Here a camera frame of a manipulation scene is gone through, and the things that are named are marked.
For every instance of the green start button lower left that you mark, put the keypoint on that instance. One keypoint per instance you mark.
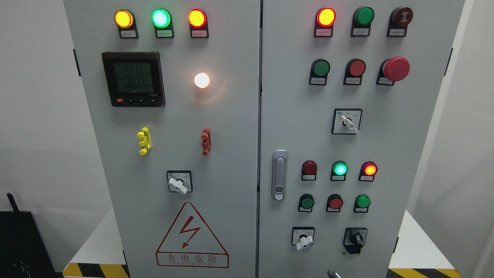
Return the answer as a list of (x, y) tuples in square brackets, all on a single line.
[(306, 203)]

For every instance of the green push button upper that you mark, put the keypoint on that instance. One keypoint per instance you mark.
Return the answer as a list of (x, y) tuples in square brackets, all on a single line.
[(320, 69)]

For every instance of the green push button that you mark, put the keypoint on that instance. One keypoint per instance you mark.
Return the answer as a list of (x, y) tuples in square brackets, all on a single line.
[(362, 203), (320, 69)]

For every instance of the red push button lower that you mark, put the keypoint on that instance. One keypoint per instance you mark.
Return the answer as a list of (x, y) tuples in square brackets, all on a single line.
[(334, 203)]

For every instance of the red push button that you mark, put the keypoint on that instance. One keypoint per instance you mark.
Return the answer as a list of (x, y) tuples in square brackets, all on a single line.
[(334, 203), (354, 71)]

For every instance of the red push button upper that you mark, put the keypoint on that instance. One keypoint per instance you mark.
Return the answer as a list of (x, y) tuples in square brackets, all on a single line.
[(354, 71)]

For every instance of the green push button lower right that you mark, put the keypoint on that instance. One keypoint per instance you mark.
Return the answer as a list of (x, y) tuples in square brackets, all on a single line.
[(362, 203)]

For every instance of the red emergency stop button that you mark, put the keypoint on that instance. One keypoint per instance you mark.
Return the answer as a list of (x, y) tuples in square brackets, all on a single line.
[(392, 70)]

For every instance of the grey electrical cabinet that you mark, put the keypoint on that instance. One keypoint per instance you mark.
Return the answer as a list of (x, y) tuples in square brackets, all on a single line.
[(258, 56)]

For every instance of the red indicator lower left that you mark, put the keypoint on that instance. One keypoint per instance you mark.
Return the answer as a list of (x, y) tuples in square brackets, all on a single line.
[(308, 171)]

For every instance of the white lit indicator lamp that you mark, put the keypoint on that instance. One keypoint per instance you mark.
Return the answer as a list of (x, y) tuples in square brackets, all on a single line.
[(202, 80)]

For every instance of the green indicator lower middle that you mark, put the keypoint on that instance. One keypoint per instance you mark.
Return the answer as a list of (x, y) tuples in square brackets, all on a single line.
[(339, 171)]

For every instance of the red electric danger sticker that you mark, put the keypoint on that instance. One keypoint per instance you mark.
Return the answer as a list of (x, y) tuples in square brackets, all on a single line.
[(190, 242)]

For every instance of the red lit indicator lower right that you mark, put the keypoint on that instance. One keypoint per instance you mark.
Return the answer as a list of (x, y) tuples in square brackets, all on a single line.
[(368, 171)]

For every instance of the black digital power meter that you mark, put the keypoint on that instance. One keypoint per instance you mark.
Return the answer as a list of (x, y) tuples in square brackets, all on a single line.
[(134, 79)]

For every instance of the orange-red indicator light left door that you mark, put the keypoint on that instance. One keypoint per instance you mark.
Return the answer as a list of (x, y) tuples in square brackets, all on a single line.
[(198, 22)]

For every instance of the red lit indicator right door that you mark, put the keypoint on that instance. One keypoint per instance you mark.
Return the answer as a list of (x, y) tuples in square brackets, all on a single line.
[(324, 22)]

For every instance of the green lit indicator light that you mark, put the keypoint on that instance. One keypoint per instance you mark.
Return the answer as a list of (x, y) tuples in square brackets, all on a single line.
[(163, 23)]

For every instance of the green unlit indicator top right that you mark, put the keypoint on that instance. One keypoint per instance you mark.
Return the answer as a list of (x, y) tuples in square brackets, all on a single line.
[(362, 22)]

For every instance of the yellow indicator light top left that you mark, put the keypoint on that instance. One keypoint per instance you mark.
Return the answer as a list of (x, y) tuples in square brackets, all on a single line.
[(126, 23)]

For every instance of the dark red buzzer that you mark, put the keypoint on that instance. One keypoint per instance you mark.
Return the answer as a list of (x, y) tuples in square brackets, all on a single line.
[(399, 21)]

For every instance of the black box with antenna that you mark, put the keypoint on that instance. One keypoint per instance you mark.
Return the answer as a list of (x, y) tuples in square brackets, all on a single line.
[(22, 251)]

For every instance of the silver door handle lock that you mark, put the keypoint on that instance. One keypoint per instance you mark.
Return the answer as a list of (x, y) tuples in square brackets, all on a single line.
[(280, 158)]

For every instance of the red terminal handle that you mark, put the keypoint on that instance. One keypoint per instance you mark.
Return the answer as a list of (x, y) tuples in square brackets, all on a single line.
[(206, 141)]

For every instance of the white selector switch left door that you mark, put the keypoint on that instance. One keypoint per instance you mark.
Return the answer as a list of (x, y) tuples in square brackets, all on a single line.
[(180, 181)]

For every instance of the white selector switch upper right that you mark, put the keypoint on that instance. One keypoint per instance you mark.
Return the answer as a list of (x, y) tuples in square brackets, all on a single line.
[(346, 121)]

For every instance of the white selector switch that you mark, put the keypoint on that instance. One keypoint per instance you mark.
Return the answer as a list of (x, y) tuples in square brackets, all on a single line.
[(302, 237), (346, 121)]

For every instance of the yellow terminal handle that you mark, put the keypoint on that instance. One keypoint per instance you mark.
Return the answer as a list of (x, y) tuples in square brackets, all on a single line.
[(144, 141)]

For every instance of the white selector switch lower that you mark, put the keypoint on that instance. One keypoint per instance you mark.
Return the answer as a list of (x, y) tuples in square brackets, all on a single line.
[(302, 237)]

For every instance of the black rotary selector switch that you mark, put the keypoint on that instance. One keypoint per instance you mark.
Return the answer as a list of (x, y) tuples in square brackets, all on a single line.
[(354, 239)]

